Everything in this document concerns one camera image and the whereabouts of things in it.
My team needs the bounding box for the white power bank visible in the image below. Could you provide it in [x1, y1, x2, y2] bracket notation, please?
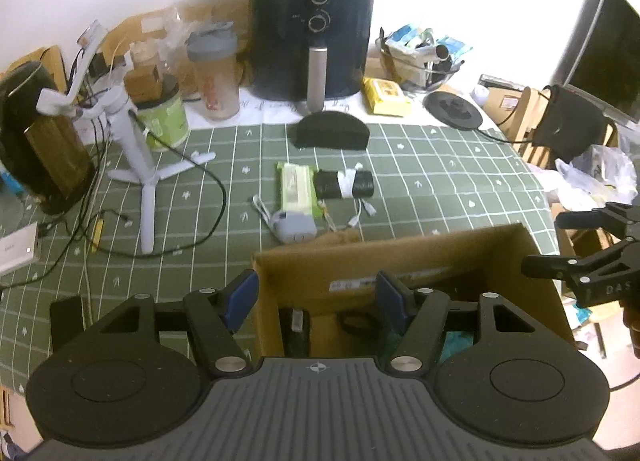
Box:
[0, 222, 43, 276]

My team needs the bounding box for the green label canister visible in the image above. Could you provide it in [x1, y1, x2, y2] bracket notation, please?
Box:
[135, 76, 191, 152]

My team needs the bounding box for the cardboard box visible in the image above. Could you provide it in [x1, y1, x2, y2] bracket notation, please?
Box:
[251, 222, 576, 359]

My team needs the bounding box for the black device with label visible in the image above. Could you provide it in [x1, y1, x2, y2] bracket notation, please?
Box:
[277, 307, 313, 357]

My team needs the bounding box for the green checked tablecloth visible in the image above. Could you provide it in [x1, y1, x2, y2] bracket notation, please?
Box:
[0, 121, 556, 392]

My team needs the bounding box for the teal cloth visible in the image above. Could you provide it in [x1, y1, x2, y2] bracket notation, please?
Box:
[442, 331, 476, 357]

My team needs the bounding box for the clear plastic bag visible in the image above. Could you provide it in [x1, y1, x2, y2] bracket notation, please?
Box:
[555, 144, 638, 204]

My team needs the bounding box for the black cloth bag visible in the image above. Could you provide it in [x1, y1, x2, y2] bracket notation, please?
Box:
[532, 85, 613, 162]

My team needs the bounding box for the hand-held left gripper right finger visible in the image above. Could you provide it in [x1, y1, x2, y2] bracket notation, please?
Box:
[375, 269, 543, 377]

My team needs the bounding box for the grey charger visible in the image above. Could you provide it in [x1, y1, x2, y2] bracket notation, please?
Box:
[270, 210, 318, 244]

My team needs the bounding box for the white gimbal tripod stand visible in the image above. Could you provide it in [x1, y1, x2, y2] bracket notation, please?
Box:
[35, 21, 218, 254]

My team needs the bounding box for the black foam half-round block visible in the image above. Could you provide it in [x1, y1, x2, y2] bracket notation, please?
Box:
[292, 111, 370, 151]

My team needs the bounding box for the black round lid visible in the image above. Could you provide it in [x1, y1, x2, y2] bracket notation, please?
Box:
[423, 90, 485, 131]

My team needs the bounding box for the black air fryer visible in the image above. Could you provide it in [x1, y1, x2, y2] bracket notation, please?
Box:
[249, 0, 377, 114]

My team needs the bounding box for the glass bowl with packets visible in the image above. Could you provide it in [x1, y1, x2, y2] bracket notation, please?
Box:
[377, 26, 473, 93]

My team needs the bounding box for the yellow packet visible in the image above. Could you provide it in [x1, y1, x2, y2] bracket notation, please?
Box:
[362, 77, 412, 117]

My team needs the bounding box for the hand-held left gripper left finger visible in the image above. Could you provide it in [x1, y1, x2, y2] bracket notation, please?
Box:
[92, 268, 261, 378]

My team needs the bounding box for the white charging cable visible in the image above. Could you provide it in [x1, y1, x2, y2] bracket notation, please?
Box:
[345, 198, 377, 230]

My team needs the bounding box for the black cable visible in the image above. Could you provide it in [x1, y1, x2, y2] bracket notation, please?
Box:
[0, 110, 228, 292]

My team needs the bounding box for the wooden chair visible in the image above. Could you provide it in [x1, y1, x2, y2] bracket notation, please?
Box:
[500, 86, 621, 167]

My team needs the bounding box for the white charger cable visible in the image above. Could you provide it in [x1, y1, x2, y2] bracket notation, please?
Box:
[248, 194, 276, 229]

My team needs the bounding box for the computer monitor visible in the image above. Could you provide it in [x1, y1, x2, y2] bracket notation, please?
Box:
[552, 0, 640, 124]

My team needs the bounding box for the black bag roll white band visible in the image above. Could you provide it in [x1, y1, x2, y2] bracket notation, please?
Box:
[312, 168, 375, 201]

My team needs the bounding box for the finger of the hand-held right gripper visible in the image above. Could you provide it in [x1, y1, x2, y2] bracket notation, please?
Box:
[520, 240, 640, 310]
[555, 202, 640, 243]

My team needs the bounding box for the black and gold kettle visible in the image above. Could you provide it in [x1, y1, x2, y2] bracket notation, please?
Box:
[0, 61, 96, 214]

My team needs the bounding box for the green wet wipes pack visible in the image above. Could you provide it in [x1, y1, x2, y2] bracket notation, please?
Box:
[276, 161, 326, 219]

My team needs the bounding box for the brown jar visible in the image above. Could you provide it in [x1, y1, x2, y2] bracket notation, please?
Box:
[122, 41, 168, 102]

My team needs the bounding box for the shaker bottle with grey lid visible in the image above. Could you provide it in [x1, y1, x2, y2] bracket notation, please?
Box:
[186, 21, 242, 122]

